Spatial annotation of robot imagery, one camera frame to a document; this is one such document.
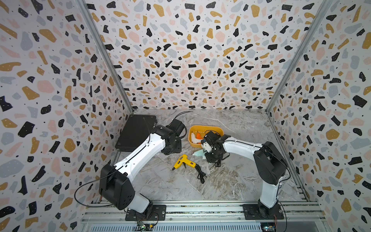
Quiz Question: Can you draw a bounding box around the mint green hot glue gun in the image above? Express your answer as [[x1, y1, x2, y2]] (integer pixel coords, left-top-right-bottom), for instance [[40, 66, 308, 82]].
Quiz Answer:
[[192, 149, 208, 160]]

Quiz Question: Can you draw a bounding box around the yellow hot glue gun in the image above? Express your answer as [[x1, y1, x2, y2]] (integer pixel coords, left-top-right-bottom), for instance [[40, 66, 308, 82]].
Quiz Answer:
[[172, 154, 207, 184]]

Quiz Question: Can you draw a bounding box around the white hot glue gun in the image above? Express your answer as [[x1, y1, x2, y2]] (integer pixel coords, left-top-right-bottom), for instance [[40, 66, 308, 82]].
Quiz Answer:
[[191, 138, 203, 144]]

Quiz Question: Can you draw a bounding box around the orange hot glue gun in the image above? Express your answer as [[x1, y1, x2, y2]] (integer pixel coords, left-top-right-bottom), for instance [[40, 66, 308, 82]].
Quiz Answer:
[[195, 132, 203, 139]]

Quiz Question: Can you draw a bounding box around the yellow plastic storage box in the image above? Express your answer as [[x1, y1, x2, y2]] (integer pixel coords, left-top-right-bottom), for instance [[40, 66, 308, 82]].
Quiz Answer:
[[188, 125, 224, 148]]

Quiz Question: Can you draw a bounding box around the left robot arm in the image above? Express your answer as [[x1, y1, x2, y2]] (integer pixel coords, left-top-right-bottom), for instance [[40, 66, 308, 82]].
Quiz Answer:
[[99, 119, 187, 218]]

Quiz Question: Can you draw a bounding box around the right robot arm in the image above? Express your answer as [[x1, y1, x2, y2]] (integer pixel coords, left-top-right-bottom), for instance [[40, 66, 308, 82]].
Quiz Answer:
[[201, 131, 288, 209]]

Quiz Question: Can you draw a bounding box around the black hard case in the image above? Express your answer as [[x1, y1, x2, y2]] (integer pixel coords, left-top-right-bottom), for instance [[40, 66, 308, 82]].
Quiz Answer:
[[115, 115, 157, 152]]

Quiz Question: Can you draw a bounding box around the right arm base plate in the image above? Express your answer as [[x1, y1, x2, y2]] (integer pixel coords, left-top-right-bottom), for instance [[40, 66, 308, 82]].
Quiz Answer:
[[243, 202, 284, 220]]

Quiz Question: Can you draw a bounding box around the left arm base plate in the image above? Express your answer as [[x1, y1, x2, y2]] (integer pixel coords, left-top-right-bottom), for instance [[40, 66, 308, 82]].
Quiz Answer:
[[125, 205, 167, 221]]

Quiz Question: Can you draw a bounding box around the aluminium front rail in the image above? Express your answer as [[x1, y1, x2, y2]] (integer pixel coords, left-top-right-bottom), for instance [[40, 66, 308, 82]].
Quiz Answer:
[[82, 201, 325, 224]]

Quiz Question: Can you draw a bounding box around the slotted white cable duct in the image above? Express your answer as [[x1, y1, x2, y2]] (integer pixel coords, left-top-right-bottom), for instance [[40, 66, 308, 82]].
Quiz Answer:
[[88, 222, 262, 232]]

